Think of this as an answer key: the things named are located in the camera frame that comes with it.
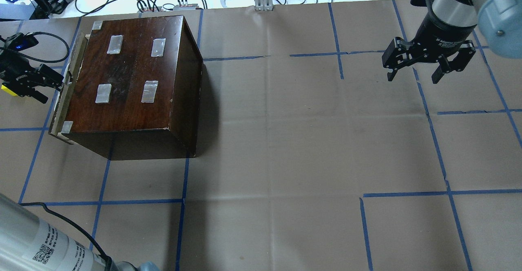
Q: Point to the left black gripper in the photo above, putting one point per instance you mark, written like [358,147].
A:
[25,79]

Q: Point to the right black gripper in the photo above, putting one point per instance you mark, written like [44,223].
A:
[442,32]

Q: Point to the light wooden drawer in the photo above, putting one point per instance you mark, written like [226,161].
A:
[72,71]

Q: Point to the yellow block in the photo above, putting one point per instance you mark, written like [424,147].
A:
[9,91]

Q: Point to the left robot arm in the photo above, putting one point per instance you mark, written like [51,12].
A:
[29,243]

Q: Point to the dark wooden drawer cabinet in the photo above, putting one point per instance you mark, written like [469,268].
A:
[138,90]

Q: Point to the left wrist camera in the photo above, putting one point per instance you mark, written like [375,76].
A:
[20,41]

